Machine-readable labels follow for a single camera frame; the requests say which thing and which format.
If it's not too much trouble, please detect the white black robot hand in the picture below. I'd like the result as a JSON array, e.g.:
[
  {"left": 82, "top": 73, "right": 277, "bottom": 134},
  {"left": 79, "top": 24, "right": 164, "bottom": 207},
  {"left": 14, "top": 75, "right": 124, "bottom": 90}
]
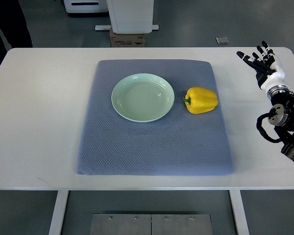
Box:
[{"left": 236, "top": 41, "right": 289, "bottom": 98}]

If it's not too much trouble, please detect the yellow bell pepper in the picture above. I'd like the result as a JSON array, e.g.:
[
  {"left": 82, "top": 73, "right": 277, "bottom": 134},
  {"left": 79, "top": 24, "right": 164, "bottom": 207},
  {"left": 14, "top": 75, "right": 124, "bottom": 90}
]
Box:
[{"left": 183, "top": 87, "right": 219, "bottom": 114}]

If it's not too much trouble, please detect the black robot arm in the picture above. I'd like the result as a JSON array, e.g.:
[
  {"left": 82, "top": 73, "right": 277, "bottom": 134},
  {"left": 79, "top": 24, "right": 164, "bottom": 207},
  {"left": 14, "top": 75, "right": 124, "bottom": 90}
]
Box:
[{"left": 256, "top": 85, "right": 294, "bottom": 162}]

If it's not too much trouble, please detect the small grey floor plate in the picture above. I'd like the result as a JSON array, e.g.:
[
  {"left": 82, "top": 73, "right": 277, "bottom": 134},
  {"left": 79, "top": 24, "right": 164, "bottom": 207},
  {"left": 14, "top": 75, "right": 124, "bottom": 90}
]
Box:
[{"left": 215, "top": 37, "right": 229, "bottom": 45}]

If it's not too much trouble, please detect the light green plate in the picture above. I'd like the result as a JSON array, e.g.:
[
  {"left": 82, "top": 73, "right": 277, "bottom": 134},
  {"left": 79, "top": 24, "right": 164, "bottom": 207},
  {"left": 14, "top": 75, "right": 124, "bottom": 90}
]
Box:
[{"left": 111, "top": 73, "right": 175, "bottom": 122}]

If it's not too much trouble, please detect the blue grey quilted mat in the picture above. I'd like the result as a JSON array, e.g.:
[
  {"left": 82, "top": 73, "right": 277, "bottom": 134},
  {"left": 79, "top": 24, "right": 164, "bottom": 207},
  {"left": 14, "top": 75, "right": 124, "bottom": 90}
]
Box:
[{"left": 75, "top": 59, "right": 234, "bottom": 176}]

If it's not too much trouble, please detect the white table right leg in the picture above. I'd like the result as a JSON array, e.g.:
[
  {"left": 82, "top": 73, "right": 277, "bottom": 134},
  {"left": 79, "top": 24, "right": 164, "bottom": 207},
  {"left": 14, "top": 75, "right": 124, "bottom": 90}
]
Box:
[{"left": 229, "top": 189, "right": 249, "bottom": 235}]

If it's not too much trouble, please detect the white table leg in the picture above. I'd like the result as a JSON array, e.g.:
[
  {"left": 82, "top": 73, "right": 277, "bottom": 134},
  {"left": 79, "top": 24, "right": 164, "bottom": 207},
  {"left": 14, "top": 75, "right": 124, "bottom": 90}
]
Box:
[
  {"left": 49, "top": 190, "right": 69, "bottom": 235},
  {"left": 229, "top": 189, "right": 249, "bottom": 235}
]

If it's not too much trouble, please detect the brown cardboard box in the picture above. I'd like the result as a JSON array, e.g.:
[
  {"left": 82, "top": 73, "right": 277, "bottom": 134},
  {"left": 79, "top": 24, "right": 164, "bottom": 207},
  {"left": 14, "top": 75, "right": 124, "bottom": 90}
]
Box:
[{"left": 109, "top": 28, "right": 145, "bottom": 47}]

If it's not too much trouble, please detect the white machine with slot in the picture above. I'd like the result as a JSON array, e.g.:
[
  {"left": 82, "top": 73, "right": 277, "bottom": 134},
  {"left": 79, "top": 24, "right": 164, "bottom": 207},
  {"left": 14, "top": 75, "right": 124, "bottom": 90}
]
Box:
[{"left": 63, "top": 0, "right": 108, "bottom": 13}]

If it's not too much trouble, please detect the white table left leg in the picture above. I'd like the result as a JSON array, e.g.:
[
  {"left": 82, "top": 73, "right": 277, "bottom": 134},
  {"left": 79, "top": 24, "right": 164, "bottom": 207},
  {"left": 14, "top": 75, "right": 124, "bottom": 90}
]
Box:
[{"left": 49, "top": 190, "right": 69, "bottom": 235}]

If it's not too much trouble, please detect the person in dark clothing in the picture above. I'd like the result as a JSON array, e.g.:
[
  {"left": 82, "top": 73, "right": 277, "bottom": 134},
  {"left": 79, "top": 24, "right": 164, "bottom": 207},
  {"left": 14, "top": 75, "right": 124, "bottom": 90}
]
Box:
[{"left": 0, "top": 0, "right": 33, "bottom": 65}]

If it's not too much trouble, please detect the grey metal base plate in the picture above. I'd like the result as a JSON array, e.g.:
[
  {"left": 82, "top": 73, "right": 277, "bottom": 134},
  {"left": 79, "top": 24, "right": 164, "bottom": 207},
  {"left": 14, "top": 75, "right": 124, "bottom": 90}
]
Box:
[{"left": 90, "top": 214, "right": 213, "bottom": 235}]

